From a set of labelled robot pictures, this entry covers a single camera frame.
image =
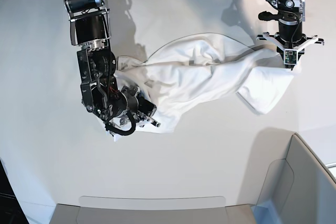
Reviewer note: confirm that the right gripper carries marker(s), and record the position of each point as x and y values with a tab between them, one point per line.
129	109

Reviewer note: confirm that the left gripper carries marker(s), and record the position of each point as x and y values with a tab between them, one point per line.
290	36

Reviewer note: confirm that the white printed t-shirt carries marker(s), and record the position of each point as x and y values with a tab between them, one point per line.
201	68

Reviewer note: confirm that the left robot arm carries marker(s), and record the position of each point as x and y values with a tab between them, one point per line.
285	9

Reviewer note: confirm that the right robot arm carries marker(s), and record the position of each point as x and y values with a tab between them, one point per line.
90	30

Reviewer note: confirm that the grey box at right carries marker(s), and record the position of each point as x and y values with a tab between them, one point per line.
297	189

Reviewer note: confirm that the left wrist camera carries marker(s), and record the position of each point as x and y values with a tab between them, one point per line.
290	57

